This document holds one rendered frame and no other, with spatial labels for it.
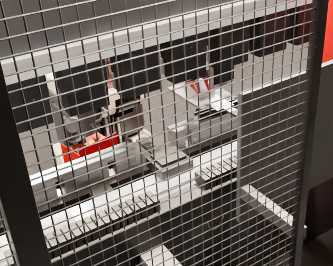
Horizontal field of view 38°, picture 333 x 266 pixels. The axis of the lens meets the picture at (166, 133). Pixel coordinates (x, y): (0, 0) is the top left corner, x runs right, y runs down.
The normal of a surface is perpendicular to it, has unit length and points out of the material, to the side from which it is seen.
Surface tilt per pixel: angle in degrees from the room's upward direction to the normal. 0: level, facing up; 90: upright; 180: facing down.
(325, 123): 90
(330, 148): 90
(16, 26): 90
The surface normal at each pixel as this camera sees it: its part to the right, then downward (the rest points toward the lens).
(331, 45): -0.85, 0.31
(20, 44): 0.52, 0.40
